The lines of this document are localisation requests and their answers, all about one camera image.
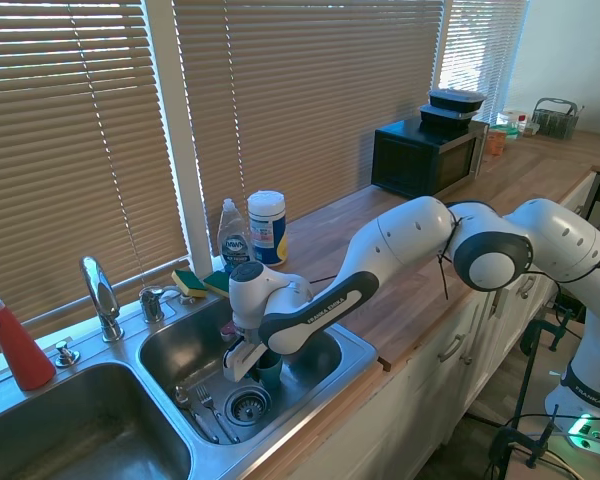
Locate black table clamp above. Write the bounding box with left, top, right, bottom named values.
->
left=518, top=308, right=589, bottom=358
left=488, top=403, right=562, bottom=471

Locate small chrome sink knob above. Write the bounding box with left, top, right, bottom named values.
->
left=54, top=340, right=82, bottom=369

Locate wide tan window blind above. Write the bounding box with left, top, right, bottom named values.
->
left=0, top=0, right=192, bottom=347
left=172, top=0, right=447, bottom=242

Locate narrow tan window blind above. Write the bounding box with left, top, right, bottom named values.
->
left=438, top=0, right=529, bottom=126

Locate white window frame post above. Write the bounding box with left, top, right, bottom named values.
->
left=143, top=0, right=214, bottom=274

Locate clear container with green lid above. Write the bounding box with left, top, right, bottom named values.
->
left=496, top=108, right=529, bottom=139

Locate white kitchen base cabinet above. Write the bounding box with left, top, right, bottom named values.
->
left=259, top=174, right=600, bottom=480

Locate white disinfecting wipes canister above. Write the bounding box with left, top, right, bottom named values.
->
left=246, top=189, right=289, bottom=268

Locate metal fork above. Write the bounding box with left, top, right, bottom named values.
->
left=195, top=384, right=242, bottom=446

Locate chrome kitchen faucet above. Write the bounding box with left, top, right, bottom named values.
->
left=79, top=255, right=127, bottom=344

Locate clear Dawn dish soap bottle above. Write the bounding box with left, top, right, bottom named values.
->
left=216, top=197, right=256, bottom=274

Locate orange plastic container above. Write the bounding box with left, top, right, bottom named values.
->
left=481, top=126, right=509, bottom=158

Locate yellow green sponge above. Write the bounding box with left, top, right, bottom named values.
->
left=171, top=269, right=209, bottom=300
left=202, top=270, right=232, bottom=298

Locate black microwave oven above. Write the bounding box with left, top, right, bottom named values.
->
left=370, top=117, right=491, bottom=199

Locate black plastic food container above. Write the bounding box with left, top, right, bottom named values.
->
left=418, top=103, right=477, bottom=133
left=427, top=88, right=487, bottom=114

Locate stainless steel double sink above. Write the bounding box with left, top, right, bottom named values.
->
left=0, top=276, right=380, bottom=480

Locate red spray bottle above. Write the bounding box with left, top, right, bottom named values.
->
left=0, top=281, right=58, bottom=393

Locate teal ceramic mug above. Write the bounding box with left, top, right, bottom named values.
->
left=255, top=351, right=284, bottom=392

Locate grey cutlery caddy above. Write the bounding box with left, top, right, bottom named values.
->
left=531, top=96, right=580, bottom=142

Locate chrome faucet side handle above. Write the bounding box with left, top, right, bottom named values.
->
left=138, top=285, right=195, bottom=324

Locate metal sink drain strainer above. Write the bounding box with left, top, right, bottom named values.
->
left=224, top=385, right=273, bottom=428

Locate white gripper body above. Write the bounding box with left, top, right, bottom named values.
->
left=221, top=339, right=271, bottom=385

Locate metal spoon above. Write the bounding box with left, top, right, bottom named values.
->
left=173, top=384, right=222, bottom=446

